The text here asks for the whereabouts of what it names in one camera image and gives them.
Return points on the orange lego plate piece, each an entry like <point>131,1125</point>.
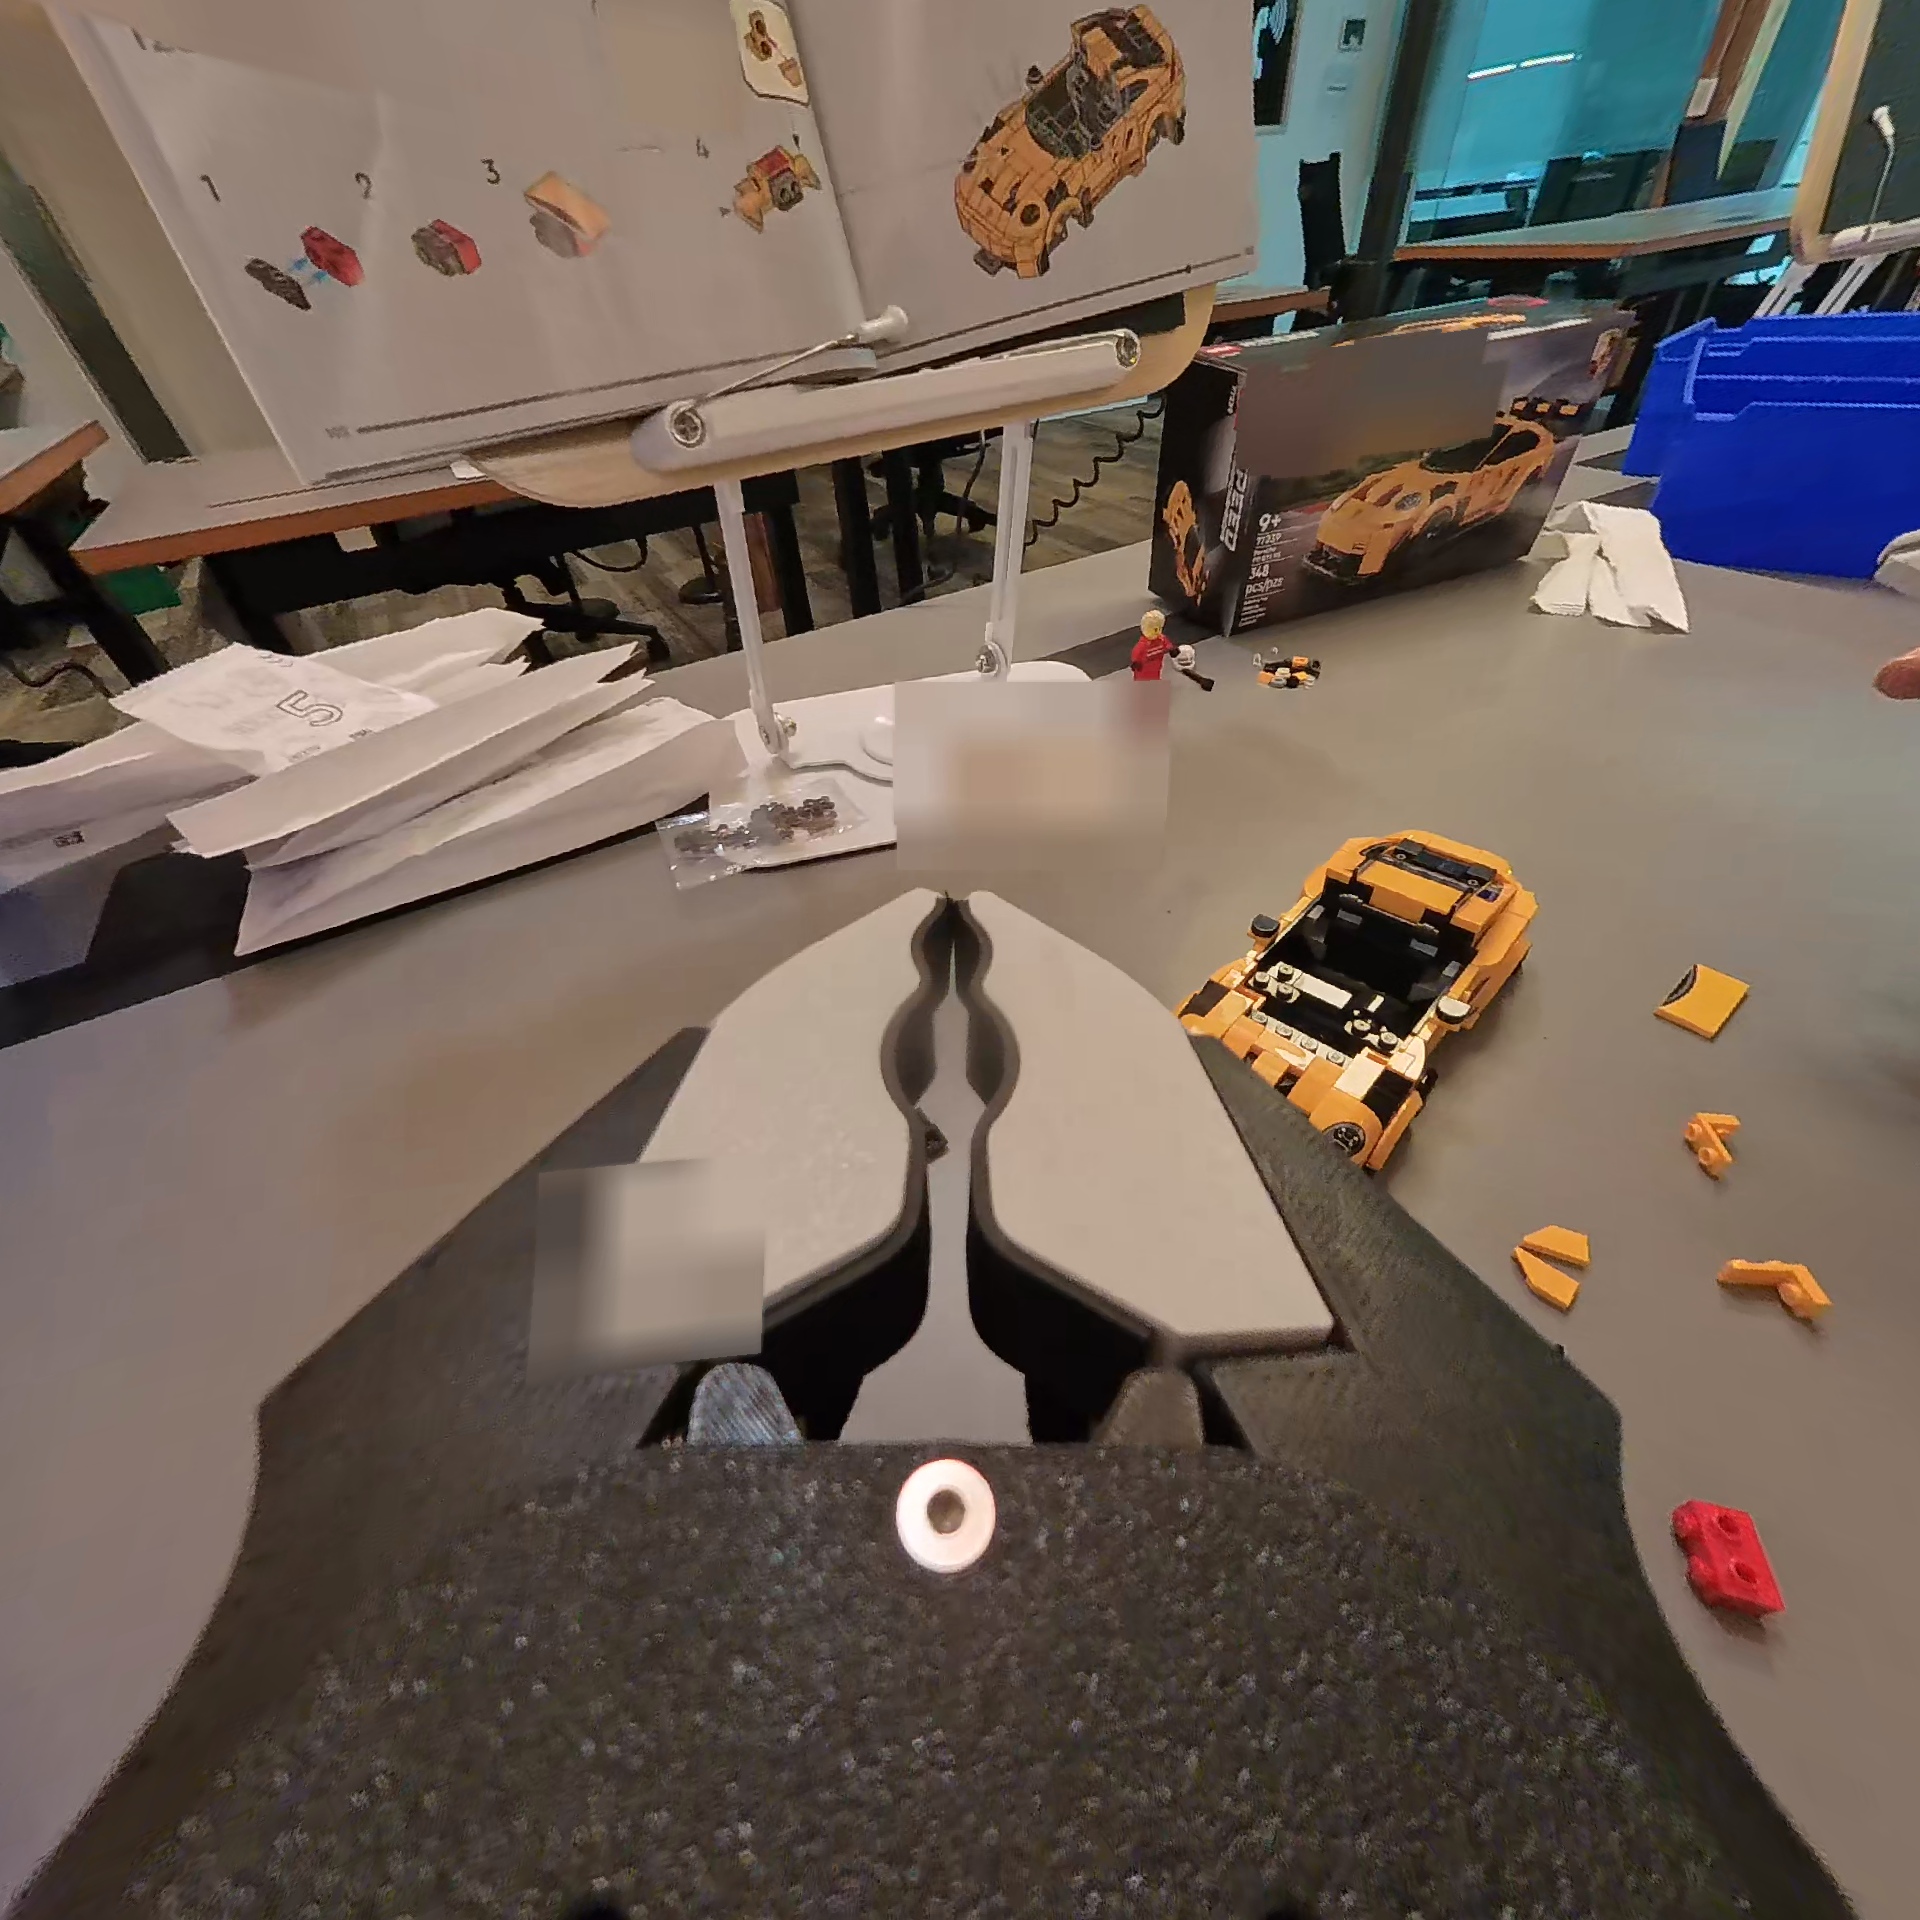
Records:
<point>1779,1288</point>

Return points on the blue plastic bin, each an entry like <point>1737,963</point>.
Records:
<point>1803,451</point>

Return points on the orange lego car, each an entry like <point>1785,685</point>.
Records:
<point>1442,914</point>

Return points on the stack of white paper bags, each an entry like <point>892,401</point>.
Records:
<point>450,763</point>

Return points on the orange and black lego subassembly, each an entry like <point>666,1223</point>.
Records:
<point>1286,670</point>

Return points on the red lego minifigure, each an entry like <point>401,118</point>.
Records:
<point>1150,652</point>

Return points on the clear plastic parts bag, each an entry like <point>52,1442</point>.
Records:
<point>765,827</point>

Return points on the orange lego bracket piece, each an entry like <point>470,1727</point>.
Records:
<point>1708,1140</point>

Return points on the wood-edged desk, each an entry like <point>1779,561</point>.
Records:
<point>226,516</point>

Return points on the orange lego wedge piece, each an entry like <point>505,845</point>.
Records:
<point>1557,1246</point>
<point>1545,1282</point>

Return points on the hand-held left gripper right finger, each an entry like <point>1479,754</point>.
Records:
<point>1140,1170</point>

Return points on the lego instruction booklet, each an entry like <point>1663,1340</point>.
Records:
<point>602,347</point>

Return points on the lego set box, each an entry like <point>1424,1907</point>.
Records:
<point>1394,434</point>

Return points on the red lego brick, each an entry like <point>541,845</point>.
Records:
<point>1727,1559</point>

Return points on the flat orange lego tile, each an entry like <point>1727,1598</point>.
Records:
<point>1704,1001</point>

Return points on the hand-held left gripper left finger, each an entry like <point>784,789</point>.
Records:
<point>780,1081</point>

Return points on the crumpled white paper bag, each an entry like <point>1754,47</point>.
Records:
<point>1614,562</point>

